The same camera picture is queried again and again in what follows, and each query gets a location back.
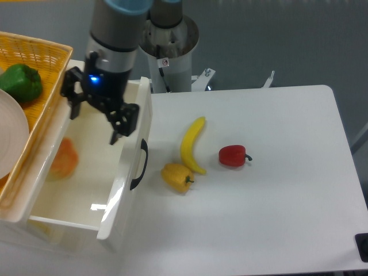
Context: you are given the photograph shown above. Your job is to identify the black drawer handle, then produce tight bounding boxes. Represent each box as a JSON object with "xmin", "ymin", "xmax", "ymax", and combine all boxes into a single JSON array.
[{"xmin": 130, "ymin": 139, "xmax": 148, "ymax": 190}]

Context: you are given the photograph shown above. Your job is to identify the yellow bell pepper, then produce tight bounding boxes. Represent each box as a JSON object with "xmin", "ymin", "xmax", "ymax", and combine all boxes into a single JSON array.
[{"xmin": 160, "ymin": 163, "xmax": 194, "ymax": 194}]

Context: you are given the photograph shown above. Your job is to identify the upper white drawer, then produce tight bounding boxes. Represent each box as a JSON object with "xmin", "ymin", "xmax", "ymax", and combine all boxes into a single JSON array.
[{"xmin": 28, "ymin": 77, "xmax": 152, "ymax": 252}]

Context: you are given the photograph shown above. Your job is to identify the green bell pepper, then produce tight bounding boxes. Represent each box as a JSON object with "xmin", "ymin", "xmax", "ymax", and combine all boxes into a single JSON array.
[{"xmin": 1, "ymin": 64, "xmax": 43, "ymax": 103}]

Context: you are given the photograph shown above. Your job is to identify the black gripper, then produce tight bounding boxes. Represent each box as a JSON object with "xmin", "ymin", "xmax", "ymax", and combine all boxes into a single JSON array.
[{"xmin": 60, "ymin": 52, "xmax": 140, "ymax": 145}]

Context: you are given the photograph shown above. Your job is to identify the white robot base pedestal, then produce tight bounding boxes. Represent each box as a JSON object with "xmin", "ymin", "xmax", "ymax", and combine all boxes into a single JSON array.
[{"xmin": 140, "ymin": 16, "xmax": 216, "ymax": 94}]

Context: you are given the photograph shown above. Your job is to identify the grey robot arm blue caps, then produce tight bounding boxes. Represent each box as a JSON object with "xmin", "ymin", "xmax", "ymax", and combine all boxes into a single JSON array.
[{"xmin": 60, "ymin": 1, "xmax": 182, "ymax": 144}]

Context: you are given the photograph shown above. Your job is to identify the black cable on pedestal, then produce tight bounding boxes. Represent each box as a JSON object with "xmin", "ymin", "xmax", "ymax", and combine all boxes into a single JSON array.
[{"xmin": 156, "ymin": 45, "xmax": 172, "ymax": 93}]

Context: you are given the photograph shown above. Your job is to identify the white plate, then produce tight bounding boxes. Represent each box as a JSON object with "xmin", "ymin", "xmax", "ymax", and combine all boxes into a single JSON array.
[{"xmin": 1, "ymin": 90, "xmax": 29, "ymax": 178}]

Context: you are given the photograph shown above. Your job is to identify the yellow woven basket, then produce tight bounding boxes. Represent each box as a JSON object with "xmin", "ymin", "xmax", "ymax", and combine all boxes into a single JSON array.
[{"xmin": 1, "ymin": 32, "xmax": 73, "ymax": 208}]

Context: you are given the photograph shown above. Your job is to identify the yellow banana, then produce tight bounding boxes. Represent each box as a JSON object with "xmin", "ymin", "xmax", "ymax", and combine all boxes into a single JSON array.
[{"xmin": 180, "ymin": 117, "xmax": 206, "ymax": 175}]

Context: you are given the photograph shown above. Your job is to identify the red bell pepper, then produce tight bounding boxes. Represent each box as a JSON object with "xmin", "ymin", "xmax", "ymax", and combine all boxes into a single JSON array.
[{"xmin": 218, "ymin": 145, "xmax": 252, "ymax": 167}]

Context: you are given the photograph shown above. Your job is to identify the black object at table edge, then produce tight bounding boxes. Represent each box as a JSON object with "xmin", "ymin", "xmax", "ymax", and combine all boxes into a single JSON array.
[{"xmin": 355, "ymin": 233, "xmax": 368, "ymax": 263}]

